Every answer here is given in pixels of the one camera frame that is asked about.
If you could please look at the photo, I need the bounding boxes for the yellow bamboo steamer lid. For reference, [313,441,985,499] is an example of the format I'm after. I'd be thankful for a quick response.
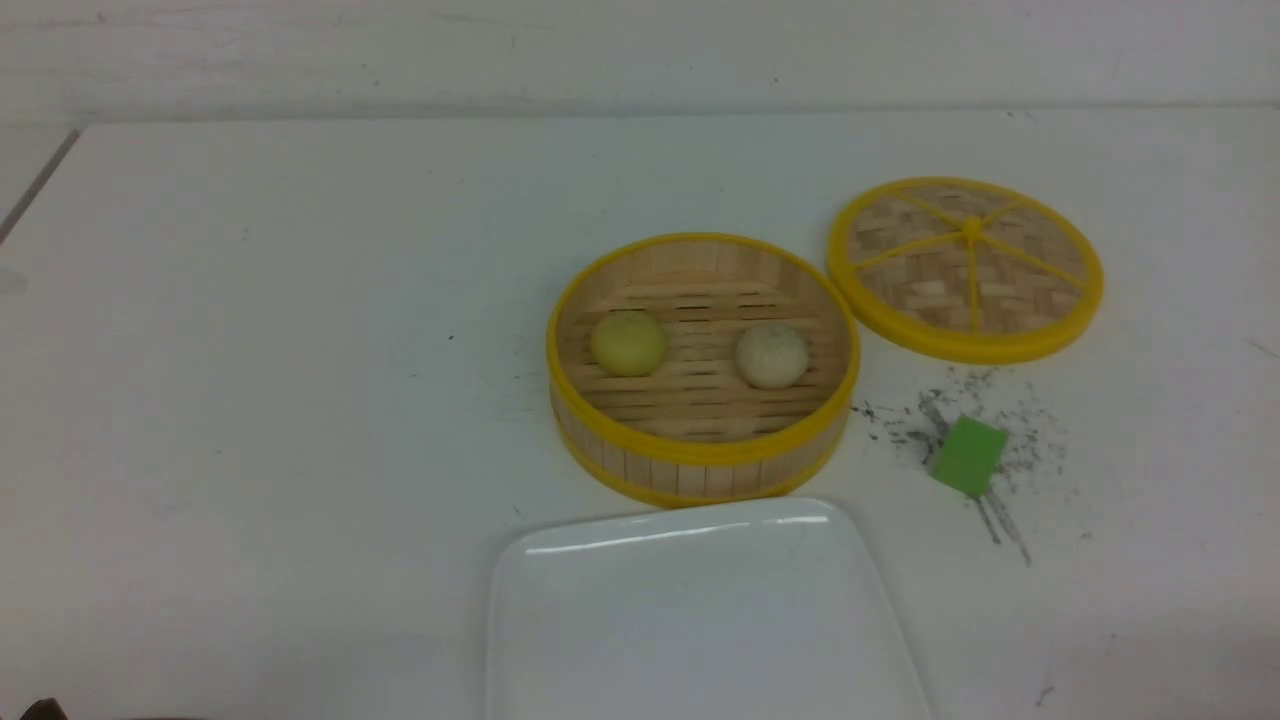
[826,177,1105,365]

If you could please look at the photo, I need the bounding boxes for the white rectangular plate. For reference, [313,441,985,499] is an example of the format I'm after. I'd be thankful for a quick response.
[484,497,932,719]

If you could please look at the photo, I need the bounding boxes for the yellow steamed bun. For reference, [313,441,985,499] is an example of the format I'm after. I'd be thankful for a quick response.
[590,310,668,377]

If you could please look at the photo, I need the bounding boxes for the green block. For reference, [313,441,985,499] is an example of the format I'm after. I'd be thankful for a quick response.
[931,415,1009,500]

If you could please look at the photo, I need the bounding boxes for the yellow bamboo steamer basket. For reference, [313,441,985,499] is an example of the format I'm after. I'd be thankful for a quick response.
[547,232,860,509]

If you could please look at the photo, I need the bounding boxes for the white steamed bun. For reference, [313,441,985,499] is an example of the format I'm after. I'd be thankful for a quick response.
[735,322,810,389]

